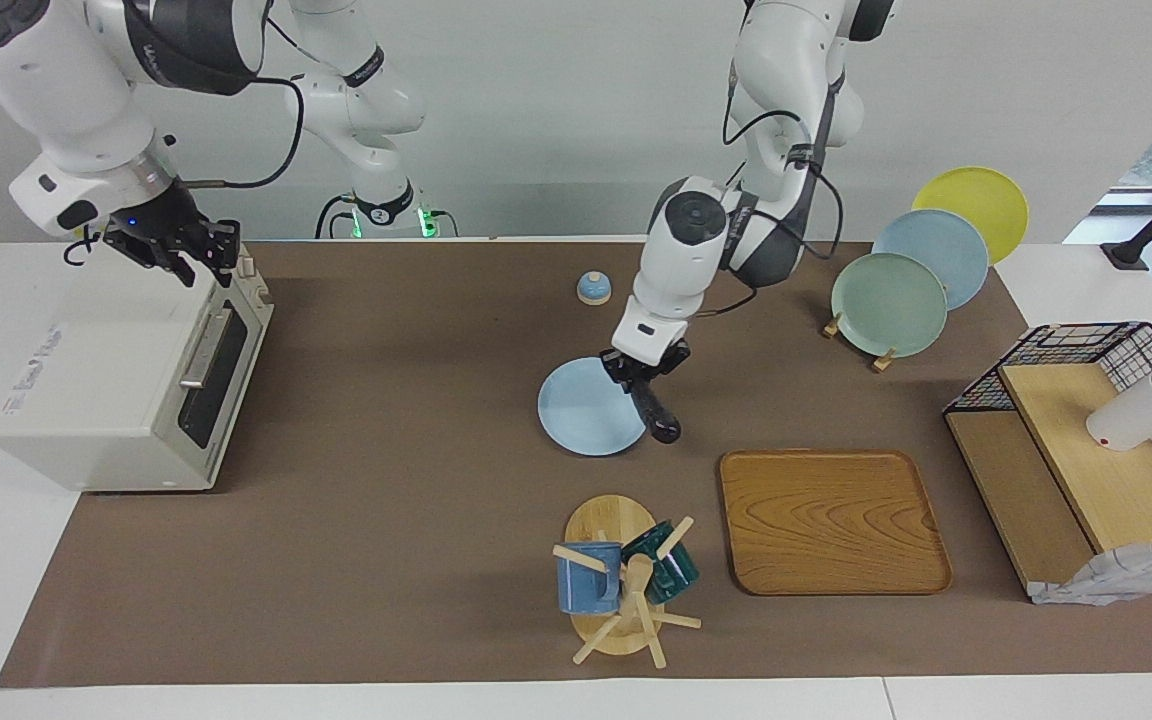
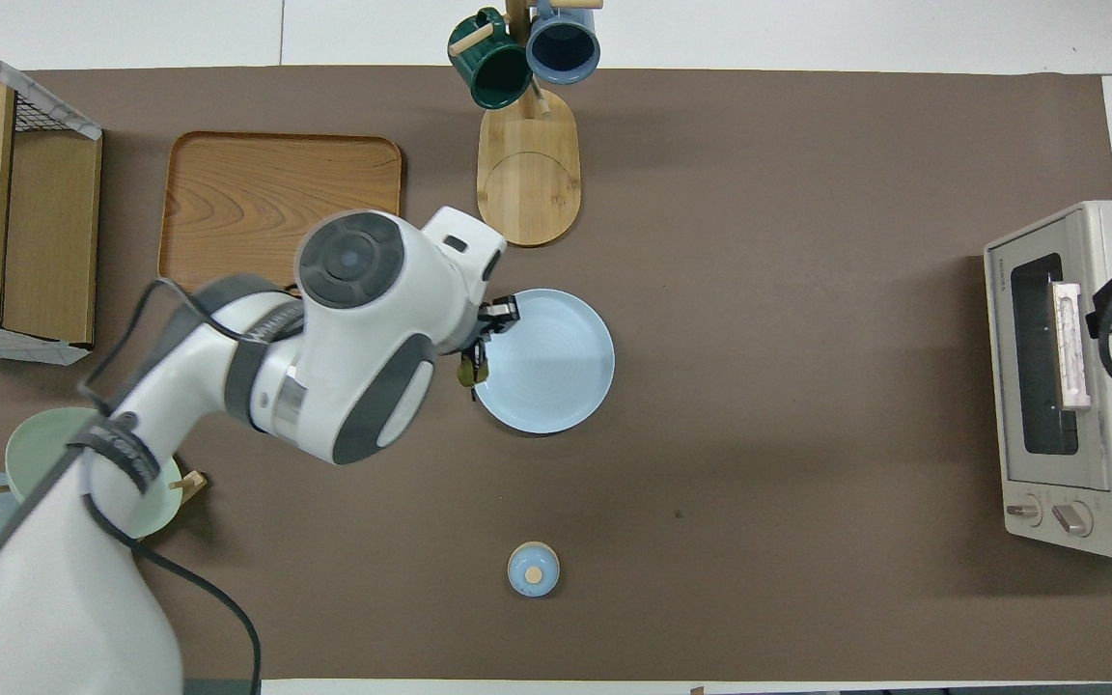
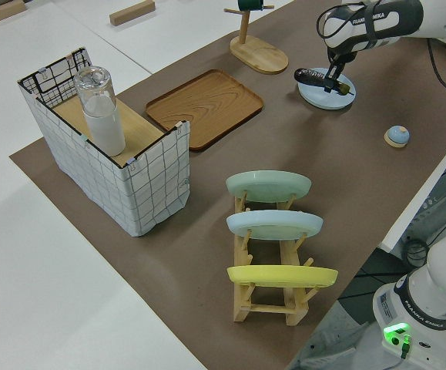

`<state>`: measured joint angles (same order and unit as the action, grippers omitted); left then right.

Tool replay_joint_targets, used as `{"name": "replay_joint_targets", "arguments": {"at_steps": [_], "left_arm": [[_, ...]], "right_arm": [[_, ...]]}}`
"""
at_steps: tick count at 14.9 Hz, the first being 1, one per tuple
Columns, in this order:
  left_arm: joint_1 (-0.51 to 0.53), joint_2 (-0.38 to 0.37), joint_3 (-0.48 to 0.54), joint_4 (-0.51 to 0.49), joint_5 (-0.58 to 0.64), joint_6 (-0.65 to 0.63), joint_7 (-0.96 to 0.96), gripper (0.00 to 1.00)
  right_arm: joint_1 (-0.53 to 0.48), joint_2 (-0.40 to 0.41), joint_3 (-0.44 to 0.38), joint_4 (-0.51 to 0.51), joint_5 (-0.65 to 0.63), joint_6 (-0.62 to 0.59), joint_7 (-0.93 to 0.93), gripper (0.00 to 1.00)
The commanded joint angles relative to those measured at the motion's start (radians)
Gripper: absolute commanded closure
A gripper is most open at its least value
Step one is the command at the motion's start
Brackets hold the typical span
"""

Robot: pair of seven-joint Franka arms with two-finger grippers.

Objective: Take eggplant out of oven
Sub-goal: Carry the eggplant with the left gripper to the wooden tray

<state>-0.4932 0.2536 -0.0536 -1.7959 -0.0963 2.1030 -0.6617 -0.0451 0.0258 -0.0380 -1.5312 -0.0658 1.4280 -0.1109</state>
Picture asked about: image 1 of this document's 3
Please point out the dark purple eggplant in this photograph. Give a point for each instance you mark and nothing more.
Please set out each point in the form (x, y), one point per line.
(661, 418)

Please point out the dark green mug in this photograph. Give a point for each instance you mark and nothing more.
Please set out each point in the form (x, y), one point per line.
(671, 570)

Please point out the white toaster oven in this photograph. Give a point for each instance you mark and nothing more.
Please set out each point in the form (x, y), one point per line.
(86, 350)

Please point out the light green plate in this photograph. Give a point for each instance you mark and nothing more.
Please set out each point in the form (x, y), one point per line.
(886, 310)

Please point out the wooden two-tier shelf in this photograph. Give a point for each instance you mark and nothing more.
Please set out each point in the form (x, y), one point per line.
(1106, 480)

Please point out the toaster oven glass door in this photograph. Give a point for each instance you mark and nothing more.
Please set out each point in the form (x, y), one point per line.
(221, 390)

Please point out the grey white patterned cloth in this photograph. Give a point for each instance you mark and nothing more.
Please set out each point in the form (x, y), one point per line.
(1116, 580)

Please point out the blue mug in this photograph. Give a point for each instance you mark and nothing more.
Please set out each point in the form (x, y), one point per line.
(586, 585)

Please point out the beige oven knob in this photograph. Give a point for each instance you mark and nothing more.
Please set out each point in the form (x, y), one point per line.
(248, 268)

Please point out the light blue plate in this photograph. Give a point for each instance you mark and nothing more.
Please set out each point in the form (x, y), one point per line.
(946, 245)
(586, 410)

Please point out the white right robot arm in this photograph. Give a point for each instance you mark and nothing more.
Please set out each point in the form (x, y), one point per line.
(66, 100)

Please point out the wooden mug tree stand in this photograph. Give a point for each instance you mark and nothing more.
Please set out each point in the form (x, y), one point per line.
(616, 520)

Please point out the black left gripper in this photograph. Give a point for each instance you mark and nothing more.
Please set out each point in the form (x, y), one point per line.
(646, 362)

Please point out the wooden plate rack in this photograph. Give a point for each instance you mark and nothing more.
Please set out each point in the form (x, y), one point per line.
(881, 362)

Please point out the yellow plate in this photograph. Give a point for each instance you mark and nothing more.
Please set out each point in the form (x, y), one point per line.
(981, 200)

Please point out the rectangular wooden tray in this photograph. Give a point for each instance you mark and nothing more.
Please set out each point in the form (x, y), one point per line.
(831, 525)

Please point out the white cup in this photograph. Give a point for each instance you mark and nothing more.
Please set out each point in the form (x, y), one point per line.
(1136, 415)

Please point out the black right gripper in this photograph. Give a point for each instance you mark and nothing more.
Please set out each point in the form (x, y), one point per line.
(156, 228)

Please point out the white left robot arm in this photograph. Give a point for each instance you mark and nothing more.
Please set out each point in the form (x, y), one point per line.
(686, 250)

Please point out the large brown table mat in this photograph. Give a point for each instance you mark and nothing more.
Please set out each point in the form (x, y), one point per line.
(436, 560)

